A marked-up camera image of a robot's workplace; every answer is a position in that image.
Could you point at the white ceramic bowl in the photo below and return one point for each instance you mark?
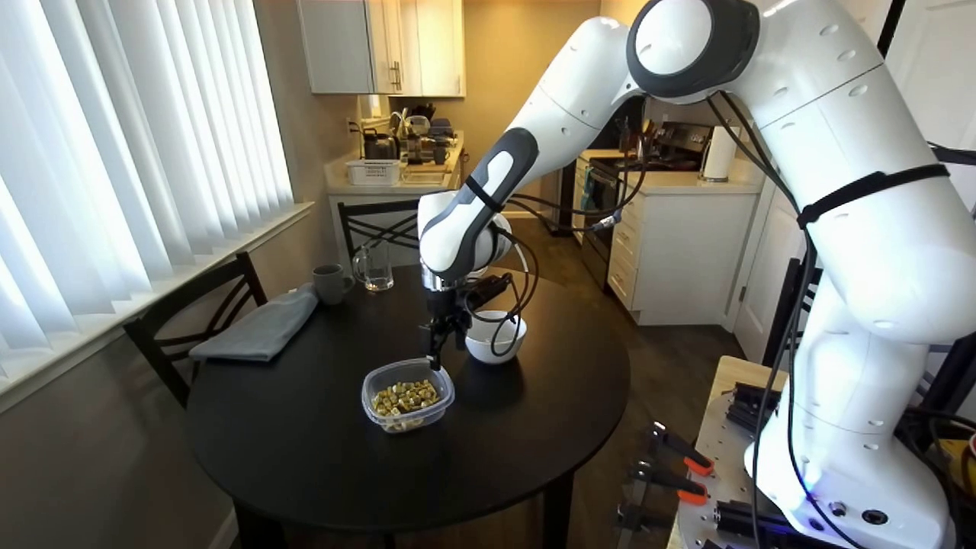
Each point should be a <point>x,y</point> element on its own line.
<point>495,335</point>

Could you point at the white vertical window blinds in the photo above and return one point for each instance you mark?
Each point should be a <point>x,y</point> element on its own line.
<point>137,137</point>

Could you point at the folded grey cloth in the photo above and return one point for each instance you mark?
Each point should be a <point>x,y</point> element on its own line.
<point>260,332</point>

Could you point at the clear plastic bowl with sweets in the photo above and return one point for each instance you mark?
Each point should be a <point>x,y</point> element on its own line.
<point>408,394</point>

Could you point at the white upper kitchen cabinet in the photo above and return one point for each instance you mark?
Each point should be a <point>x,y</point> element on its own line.
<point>386,46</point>

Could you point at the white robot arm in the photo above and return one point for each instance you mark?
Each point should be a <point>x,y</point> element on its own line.
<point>896,242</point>

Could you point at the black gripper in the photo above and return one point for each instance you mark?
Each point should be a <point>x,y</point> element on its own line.
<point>454,308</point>

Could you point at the clear glass mug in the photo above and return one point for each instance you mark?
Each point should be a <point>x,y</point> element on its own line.
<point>373,270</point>

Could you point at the orange handled clamp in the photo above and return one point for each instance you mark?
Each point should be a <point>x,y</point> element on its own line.
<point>690,493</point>
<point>664,439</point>

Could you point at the paper towel roll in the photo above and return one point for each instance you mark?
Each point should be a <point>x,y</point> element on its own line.
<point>722,153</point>

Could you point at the dark grey mug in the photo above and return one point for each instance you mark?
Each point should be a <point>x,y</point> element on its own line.
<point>331,283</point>

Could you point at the round black table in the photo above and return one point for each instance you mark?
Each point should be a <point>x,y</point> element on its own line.
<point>354,429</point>

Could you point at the white kitchen cabinet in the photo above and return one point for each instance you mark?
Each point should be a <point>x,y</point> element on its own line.
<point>678,249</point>
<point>386,46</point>

